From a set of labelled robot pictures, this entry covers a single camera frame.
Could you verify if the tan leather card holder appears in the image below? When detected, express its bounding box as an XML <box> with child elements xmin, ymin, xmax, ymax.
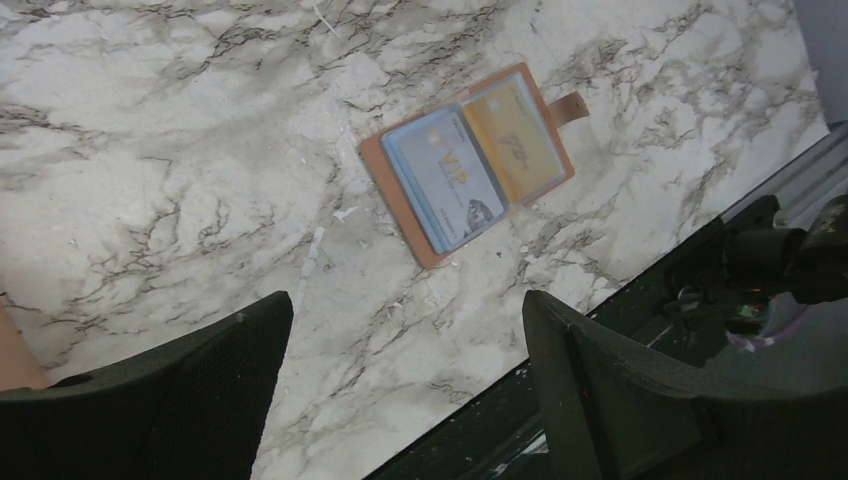
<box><xmin>358</xmin><ymin>63</ymin><xmax>589</xmax><ymax>269</ymax></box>

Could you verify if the gold credit card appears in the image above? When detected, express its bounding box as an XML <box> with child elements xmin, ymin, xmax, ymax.
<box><xmin>461</xmin><ymin>73</ymin><xmax>566</xmax><ymax>203</ymax></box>

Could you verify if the tan flat box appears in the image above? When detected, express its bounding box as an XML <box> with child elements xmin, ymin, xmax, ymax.
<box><xmin>1</xmin><ymin>305</ymin><xmax>49</xmax><ymax>391</ymax></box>

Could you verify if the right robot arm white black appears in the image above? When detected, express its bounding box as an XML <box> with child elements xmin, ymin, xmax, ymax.
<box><xmin>722</xmin><ymin>195</ymin><xmax>847</xmax><ymax>305</ymax></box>

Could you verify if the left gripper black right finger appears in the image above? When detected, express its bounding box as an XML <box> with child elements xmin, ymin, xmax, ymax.
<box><xmin>522</xmin><ymin>290</ymin><xmax>847</xmax><ymax>479</ymax></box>

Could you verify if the silver VIP credit card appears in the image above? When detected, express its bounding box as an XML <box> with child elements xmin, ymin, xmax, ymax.
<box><xmin>380</xmin><ymin>105</ymin><xmax>506</xmax><ymax>254</ymax></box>

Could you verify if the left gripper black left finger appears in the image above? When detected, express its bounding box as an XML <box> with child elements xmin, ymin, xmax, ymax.
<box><xmin>1</xmin><ymin>291</ymin><xmax>294</xmax><ymax>479</ymax></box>

